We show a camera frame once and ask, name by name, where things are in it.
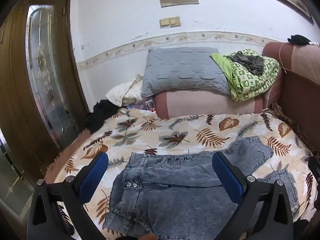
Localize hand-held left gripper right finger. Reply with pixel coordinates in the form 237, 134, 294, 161
212, 151, 294, 240

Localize colourful plastic wrapper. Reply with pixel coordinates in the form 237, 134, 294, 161
126, 97, 157, 112

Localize grey quilted pillow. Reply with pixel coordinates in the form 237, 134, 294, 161
141, 47, 233, 98

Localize dark grey cloth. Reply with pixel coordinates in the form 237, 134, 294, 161
230, 51, 265, 75

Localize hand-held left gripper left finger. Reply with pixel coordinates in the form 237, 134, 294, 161
27, 151, 109, 240

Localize grey-blue denim pants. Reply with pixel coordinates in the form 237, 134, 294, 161
102, 135, 299, 240

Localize black cloth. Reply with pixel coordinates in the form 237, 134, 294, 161
287, 34, 310, 46

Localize black clothing pile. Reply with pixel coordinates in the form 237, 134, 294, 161
84, 99, 120, 134

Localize green patterned quilt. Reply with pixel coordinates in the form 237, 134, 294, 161
210, 49, 280, 102

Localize pink bolster cushion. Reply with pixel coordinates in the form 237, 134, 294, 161
153, 90, 264, 120

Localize leaf print blanket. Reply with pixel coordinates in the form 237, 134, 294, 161
44, 109, 318, 240

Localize white floral pillow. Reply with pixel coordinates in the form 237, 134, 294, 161
105, 74, 144, 107

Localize wooden door with glass panel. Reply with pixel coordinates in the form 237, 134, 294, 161
0, 0, 89, 180

